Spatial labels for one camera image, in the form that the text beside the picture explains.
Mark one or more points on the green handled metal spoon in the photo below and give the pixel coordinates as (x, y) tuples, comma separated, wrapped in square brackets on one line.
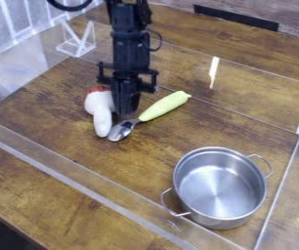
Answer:
[(162, 107)]

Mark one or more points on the black strip on wall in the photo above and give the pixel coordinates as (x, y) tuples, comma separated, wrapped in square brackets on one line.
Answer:
[(230, 16)]

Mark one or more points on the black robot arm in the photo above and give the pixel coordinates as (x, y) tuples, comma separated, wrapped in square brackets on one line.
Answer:
[(128, 17)]

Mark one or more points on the white toy mushroom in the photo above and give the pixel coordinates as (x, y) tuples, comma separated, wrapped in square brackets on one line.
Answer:
[(100, 107)]

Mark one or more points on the stainless steel pot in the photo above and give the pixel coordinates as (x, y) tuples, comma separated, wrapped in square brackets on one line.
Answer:
[(219, 187)]

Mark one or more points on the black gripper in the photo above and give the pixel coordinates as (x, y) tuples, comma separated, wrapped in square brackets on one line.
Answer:
[(128, 74)]

